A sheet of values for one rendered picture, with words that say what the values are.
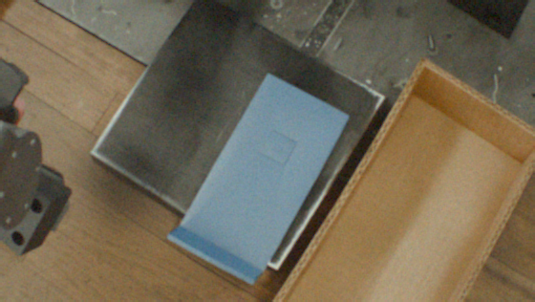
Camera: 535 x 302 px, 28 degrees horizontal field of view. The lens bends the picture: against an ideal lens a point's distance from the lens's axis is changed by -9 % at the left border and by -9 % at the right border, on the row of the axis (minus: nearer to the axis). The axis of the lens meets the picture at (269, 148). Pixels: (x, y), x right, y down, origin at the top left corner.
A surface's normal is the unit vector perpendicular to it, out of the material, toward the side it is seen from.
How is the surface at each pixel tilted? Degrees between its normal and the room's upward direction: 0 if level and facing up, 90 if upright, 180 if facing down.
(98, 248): 0
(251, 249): 0
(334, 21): 0
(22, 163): 82
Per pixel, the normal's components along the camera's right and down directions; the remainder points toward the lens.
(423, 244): 0.04, -0.30
